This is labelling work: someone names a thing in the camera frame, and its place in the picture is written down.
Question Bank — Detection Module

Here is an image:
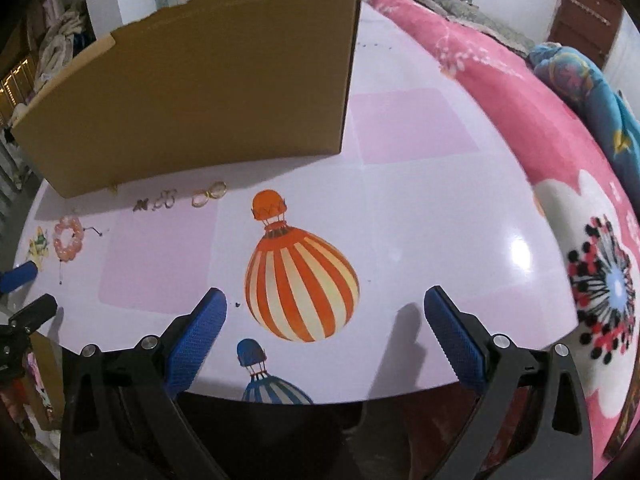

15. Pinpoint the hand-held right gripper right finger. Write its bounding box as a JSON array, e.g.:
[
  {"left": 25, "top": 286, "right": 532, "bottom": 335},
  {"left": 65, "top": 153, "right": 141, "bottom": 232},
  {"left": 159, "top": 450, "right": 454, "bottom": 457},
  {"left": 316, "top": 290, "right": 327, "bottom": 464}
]
[{"left": 423, "top": 285, "right": 596, "bottom": 480}]

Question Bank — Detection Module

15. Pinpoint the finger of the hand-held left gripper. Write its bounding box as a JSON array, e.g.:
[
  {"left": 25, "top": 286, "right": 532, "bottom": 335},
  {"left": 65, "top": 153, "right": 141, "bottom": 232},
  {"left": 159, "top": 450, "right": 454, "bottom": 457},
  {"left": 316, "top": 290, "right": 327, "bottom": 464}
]
[
  {"left": 7, "top": 293, "right": 58, "bottom": 333},
  {"left": 0, "top": 262, "right": 40, "bottom": 293}
]

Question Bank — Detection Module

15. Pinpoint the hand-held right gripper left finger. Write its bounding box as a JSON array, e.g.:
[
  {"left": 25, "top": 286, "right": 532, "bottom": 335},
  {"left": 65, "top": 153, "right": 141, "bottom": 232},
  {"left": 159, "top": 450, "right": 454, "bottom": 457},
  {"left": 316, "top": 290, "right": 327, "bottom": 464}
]
[{"left": 59, "top": 287, "right": 228, "bottom": 480}]

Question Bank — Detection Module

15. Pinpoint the orange bead bracelet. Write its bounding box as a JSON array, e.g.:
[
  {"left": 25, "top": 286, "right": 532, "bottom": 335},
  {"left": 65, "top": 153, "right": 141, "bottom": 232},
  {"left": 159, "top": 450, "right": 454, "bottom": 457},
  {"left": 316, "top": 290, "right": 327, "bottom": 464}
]
[{"left": 52, "top": 216, "right": 85, "bottom": 262}]

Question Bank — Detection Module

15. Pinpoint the black star chain necklace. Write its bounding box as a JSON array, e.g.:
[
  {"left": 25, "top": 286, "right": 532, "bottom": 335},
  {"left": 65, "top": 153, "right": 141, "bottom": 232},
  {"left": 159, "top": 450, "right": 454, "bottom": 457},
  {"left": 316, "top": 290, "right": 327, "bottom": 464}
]
[{"left": 57, "top": 225, "right": 110, "bottom": 286}]

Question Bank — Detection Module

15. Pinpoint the brown cardboard box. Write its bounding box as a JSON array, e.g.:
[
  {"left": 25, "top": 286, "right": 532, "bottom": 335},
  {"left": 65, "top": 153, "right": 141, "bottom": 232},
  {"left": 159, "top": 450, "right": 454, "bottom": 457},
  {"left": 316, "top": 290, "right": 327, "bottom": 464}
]
[{"left": 10, "top": 0, "right": 362, "bottom": 200}]

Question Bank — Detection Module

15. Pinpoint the small open cardboard box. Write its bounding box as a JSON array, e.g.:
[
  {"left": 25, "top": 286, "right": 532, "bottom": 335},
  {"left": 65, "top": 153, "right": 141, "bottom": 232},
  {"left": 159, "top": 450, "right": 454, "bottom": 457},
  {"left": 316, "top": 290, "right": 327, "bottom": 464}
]
[{"left": 25, "top": 332, "right": 68, "bottom": 431}]

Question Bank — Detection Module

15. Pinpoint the pile of clothes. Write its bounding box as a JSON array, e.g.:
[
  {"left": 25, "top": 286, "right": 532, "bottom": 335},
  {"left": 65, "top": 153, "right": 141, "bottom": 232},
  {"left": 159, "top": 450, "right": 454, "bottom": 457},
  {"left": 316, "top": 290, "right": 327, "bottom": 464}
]
[{"left": 30, "top": 0, "right": 98, "bottom": 101}]

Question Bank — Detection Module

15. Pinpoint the pink floral blanket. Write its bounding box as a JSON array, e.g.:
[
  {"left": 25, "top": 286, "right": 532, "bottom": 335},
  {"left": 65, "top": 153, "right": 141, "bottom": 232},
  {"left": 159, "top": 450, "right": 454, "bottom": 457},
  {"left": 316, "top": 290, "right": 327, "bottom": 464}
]
[{"left": 367, "top": 0, "right": 640, "bottom": 461}]

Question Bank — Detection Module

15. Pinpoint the blue patterned blanket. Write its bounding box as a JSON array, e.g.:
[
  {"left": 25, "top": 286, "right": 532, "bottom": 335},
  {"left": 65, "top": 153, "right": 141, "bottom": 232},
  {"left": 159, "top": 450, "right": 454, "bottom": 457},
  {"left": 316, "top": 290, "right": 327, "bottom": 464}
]
[{"left": 527, "top": 42, "right": 640, "bottom": 201}]

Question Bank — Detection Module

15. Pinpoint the grey fuzzy blanket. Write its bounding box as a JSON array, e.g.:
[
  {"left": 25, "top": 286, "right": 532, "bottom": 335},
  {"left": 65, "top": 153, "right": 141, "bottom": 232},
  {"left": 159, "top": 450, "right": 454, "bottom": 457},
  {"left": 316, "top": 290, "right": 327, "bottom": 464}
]
[{"left": 400, "top": 0, "right": 533, "bottom": 58}]

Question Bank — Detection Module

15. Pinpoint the brown door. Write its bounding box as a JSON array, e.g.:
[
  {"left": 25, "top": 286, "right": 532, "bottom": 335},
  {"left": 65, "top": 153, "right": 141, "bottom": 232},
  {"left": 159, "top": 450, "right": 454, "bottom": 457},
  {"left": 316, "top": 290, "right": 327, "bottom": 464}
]
[{"left": 547, "top": 0, "right": 626, "bottom": 73}]

